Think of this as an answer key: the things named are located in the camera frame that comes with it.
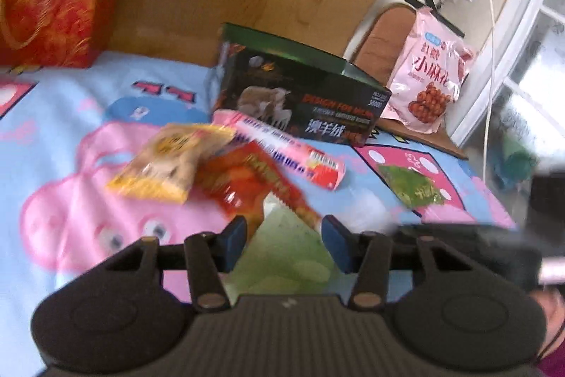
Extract brown chair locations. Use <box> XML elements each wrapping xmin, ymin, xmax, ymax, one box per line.
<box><xmin>344</xmin><ymin>3</ymin><xmax>469</xmax><ymax>160</ymax></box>

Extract small dark green snack packet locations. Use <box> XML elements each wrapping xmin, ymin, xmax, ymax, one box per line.
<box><xmin>379</xmin><ymin>164</ymin><xmax>446</xmax><ymax>210</ymax></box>

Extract printed blue blanket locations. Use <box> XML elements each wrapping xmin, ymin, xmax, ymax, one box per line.
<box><xmin>0</xmin><ymin>50</ymin><xmax>518</xmax><ymax>377</ymax></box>

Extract large pink snack bag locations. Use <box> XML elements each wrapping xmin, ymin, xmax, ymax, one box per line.
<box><xmin>380</xmin><ymin>6</ymin><xmax>476</xmax><ymax>135</ymax></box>

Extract dark box with sheep print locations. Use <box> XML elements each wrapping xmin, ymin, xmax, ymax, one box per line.
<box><xmin>211</xmin><ymin>23</ymin><xmax>390</xmax><ymax>148</ymax></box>

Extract person's right hand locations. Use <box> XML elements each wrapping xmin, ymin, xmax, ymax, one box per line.
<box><xmin>527</xmin><ymin>258</ymin><xmax>565</xmax><ymax>362</ymax></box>

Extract light green snack packet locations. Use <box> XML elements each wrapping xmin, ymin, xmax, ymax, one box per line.
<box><xmin>224</xmin><ymin>205</ymin><xmax>338</xmax><ymax>304</ymax></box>

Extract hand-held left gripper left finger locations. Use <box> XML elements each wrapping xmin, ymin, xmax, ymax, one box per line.
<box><xmin>103</xmin><ymin>214</ymin><xmax>248</xmax><ymax>312</ymax></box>

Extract long pink snack packet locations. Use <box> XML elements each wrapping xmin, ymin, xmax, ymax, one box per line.
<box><xmin>212</xmin><ymin>110</ymin><xmax>346</xmax><ymax>191</ymax></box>

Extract yellow snack packet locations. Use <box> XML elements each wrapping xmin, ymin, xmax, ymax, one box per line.
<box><xmin>105</xmin><ymin>123</ymin><xmax>236</xmax><ymax>205</ymax></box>

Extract white cable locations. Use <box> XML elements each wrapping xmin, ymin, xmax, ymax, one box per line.
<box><xmin>480</xmin><ymin>0</ymin><xmax>498</xmax><ymax>185</ymax></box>

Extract red snack packet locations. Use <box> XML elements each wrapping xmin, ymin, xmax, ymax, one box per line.
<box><xmin>194</xmin><ymin>141</ymin><xmax>324</xmax><ymax>233</ymax></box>

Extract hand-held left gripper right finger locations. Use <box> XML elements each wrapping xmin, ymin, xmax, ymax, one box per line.
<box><xmin>321</xmin><ymin>216</ymin><xmax>475</xmax><ymax>307</ymax></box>

